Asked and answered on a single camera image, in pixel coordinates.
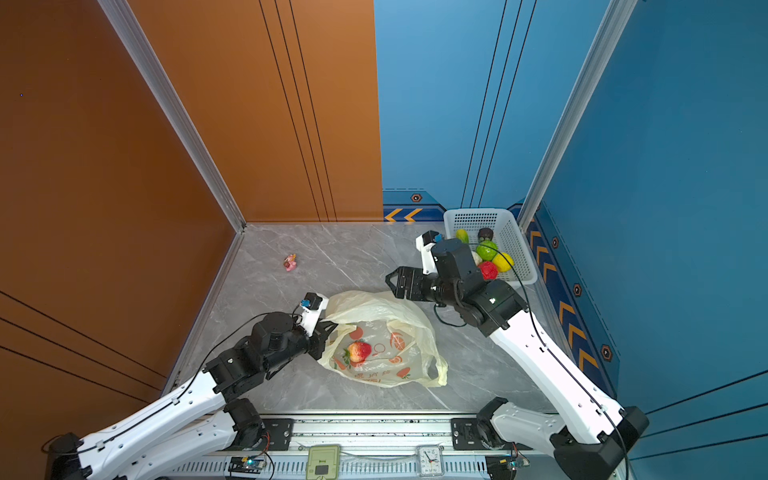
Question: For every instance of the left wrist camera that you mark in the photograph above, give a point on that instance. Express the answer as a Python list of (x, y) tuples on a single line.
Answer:
[(313, 306)]

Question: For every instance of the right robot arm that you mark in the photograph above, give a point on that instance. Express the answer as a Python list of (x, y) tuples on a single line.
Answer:
[(590, 435)]

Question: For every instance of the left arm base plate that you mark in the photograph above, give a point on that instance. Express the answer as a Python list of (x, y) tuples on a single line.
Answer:
[(270, 434)]

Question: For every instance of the small white clock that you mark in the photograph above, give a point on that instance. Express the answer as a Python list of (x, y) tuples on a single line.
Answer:
[(430, 461)]

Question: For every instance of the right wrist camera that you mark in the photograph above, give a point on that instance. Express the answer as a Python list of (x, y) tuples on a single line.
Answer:
[(424, 244)]

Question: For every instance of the green square device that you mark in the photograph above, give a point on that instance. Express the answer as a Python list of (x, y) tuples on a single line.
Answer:
[(323, 462)]

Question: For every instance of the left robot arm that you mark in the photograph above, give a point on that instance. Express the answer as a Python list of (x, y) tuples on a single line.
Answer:
[(205, 414)]

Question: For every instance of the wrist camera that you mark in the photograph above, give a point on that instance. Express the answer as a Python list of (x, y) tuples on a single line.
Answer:
[(424, 244), (313, 306)]

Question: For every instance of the red strawberry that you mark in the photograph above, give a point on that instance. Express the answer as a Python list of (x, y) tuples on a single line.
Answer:
[(357, 353)]

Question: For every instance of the dark purple mangosteen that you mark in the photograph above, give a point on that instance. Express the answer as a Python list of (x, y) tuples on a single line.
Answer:
[(485, 234)]

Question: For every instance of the aluminium front rail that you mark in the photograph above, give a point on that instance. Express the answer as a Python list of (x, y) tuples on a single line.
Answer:
[(376, 445)]

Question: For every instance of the white plastic basket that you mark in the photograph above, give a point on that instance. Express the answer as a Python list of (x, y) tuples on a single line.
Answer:
[(507, 236)]

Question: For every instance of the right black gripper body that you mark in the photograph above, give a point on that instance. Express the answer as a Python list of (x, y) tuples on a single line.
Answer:
[(428, 288)]

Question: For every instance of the yellow bumpy fruit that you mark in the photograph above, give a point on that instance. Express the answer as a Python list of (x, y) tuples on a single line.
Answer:
[(503, 262)]

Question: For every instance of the yellow green pear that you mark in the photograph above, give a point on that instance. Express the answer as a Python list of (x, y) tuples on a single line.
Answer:
[(463, 236)]

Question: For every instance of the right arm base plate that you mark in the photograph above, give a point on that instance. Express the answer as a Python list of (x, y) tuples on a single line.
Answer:
[(466, 435)]

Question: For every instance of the green circuit board left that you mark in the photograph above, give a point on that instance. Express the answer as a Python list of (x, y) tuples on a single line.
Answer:
[(246, 466)]

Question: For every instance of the yellow translucent plastic bag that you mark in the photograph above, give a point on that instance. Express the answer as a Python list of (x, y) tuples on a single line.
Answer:
[(403, 340)]

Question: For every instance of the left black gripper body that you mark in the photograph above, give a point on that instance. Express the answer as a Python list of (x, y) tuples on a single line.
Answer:
[(315, 342)]

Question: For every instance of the circuit board right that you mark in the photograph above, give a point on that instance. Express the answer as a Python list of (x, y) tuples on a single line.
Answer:
[(504, 467)]

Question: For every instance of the small pink toy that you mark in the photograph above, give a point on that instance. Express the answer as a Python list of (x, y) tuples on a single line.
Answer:
[(290, 262)]

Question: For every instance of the red fruit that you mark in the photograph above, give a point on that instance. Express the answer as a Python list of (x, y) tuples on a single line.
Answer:
[(488, 270)]

